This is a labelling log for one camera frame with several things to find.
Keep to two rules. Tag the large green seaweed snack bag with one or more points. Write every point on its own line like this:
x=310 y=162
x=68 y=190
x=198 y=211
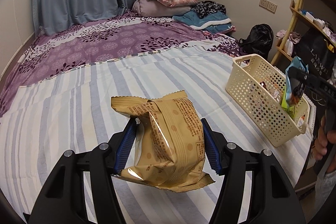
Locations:
x=290 y=110

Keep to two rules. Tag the blue folded clothes pile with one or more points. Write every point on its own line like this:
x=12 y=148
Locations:
x=207 y=16

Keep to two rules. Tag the grey fleece right sleeve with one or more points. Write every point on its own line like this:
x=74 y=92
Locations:
x=323 y=188

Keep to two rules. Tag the wooden bamboo shelf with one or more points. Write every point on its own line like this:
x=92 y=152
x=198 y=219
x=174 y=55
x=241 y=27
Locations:
x=299 y=13

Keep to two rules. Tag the black plastic bag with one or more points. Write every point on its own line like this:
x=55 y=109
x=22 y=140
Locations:
x=259 y=41

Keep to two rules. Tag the white wardrobe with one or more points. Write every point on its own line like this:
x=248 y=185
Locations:
x=16 y=29

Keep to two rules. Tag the tan waffle snack bag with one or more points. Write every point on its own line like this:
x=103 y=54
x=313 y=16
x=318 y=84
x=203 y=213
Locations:
x=263 y=84

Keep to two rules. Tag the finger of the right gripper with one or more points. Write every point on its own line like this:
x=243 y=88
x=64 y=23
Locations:
x=303 y=78

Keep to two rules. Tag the striped white blue blanket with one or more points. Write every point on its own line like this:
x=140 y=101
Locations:
x=72 y=111

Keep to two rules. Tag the person right hand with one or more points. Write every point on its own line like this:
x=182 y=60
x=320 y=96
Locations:
x=320 y=144

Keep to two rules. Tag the tan pastry snack bag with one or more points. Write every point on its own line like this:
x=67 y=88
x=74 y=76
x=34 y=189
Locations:
x=169 y=145

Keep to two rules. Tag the light blue snack bag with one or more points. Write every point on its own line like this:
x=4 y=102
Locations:
x=294 y=87

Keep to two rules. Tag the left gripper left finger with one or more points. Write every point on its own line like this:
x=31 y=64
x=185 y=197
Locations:
x=62 y=200

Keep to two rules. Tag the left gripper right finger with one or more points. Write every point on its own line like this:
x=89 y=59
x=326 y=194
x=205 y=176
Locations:
x=272 y=200

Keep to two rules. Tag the purple floral bed sheet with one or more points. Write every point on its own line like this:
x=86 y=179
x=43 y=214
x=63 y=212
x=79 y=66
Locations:
x=129 y=34

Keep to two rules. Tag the black LANWEI shopping bag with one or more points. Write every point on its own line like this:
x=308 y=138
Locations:
x=316 y=52

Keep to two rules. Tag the cream perforated plastic basket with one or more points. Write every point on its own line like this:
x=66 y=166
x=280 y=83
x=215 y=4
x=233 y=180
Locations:
x=262 y=107

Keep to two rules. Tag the wall socket plate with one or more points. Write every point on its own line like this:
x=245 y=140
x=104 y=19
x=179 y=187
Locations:
x=268 y=6

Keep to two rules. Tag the pink cloth on shelf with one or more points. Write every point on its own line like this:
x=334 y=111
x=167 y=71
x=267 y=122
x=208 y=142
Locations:
x=292 y=39

